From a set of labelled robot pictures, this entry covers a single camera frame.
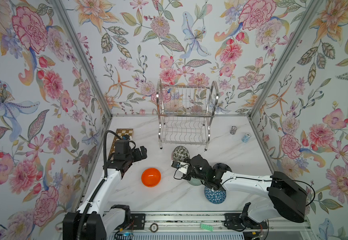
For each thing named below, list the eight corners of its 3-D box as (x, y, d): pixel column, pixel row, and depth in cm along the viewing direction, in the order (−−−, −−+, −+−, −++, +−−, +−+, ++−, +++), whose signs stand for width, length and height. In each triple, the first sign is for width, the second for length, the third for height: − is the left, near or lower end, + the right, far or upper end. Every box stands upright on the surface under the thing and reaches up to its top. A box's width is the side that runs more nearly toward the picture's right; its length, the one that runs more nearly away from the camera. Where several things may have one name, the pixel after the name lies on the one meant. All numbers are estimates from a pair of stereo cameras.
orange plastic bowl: (140, 187, 85) (139, 185, 83) (143, 169, 92) (142, 167, 89) (160, 187, 85) (160, 185, 83) (161, 169, 92) (161, 167, 89)
